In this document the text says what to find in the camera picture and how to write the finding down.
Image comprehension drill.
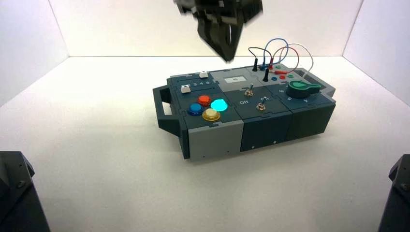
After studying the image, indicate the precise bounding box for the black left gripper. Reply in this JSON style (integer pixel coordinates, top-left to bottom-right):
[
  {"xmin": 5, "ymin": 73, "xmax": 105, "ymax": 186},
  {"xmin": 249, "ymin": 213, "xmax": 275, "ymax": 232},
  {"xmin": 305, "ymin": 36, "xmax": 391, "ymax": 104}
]
[{"xmin": 174, "ymin": 0, "xmax": 264, "ymax": 62}]

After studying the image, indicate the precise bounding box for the green round push button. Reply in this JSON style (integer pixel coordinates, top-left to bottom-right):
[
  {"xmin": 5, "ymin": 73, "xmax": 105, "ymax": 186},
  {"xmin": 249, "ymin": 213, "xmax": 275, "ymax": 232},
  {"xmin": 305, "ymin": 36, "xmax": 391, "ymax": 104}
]
[{"xmin": 210, "ymin": 99, "xmax": 229, "ymax": 112}]

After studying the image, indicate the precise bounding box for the blue round push button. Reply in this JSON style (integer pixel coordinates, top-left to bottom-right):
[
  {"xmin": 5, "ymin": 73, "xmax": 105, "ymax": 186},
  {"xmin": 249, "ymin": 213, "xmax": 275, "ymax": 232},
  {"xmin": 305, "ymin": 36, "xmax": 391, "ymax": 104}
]
[{"xmin": 187, "ymin": 103, "xmax": 205, "ymax": 116}]

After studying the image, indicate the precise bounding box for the yellow round push button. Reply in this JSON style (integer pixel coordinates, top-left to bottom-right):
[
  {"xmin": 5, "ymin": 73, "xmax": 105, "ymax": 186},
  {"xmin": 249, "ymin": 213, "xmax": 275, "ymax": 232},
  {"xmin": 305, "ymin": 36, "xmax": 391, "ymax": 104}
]
[{"xmin": 202, "ymin": 108, "xmax": 221, "ymax": 122}]

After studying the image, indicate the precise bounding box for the green rotary knob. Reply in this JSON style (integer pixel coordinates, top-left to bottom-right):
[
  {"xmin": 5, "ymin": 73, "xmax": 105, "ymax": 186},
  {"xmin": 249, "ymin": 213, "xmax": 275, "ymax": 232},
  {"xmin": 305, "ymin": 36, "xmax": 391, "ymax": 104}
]
[{"xmin": 286, "ymin": 80, "xmax": 322, "ymax": 99}]

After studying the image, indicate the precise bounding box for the dark teal task board box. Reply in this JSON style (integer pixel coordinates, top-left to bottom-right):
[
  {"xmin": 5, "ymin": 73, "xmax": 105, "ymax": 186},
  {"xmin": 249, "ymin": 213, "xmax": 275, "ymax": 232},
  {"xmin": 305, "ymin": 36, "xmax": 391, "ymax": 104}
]
[{"xmin": 152, "ymin": 65, "xmax": 337, "ymax": 161}]

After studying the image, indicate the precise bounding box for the blue jumper cable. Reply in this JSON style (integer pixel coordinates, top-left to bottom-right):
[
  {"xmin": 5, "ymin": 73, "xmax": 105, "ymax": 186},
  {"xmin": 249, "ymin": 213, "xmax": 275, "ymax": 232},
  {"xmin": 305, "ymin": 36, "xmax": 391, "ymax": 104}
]
[{"xmin": 260, "ymin": 38, "xmax": 289, "ymax": 72}]

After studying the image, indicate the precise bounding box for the black jumper cable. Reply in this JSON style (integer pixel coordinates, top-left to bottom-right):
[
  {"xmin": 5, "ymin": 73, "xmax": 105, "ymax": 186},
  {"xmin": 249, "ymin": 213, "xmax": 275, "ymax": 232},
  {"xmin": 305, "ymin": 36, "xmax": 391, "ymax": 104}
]
[{"xmin": 248, "ymin": 47, "xmax": 272, "ymax": 83}]

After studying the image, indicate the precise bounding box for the red jumper cable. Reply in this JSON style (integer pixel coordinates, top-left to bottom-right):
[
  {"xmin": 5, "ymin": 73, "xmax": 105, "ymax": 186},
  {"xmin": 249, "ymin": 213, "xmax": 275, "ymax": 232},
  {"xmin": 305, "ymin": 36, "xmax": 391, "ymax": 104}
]
[{"xmin": 269, "ymin": 46, "xmax": 300, "ymax": 75}]

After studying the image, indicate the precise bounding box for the white jumper cable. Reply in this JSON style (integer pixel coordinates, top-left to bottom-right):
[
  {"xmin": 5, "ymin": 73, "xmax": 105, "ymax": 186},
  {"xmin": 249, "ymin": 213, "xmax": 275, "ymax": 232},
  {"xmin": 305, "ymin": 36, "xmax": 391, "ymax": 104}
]
[{"xmin": 278, "ymin": 43, "xmax": 314, "ymax": 80}]

